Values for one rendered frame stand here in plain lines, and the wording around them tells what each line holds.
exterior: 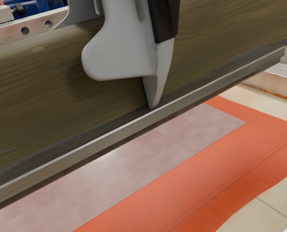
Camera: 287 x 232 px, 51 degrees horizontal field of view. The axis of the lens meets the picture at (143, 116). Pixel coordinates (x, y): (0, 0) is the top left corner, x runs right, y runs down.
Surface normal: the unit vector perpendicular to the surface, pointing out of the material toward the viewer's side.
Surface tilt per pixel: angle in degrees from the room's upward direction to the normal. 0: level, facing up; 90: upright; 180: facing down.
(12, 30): 90
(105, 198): 0
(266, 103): 0
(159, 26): 85
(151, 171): 0
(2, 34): 90
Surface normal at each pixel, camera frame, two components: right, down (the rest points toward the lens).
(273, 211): -0.14, -0.84
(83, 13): 0.53, 0.47
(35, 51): 0.44, -0.06
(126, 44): 0.55, 0.26
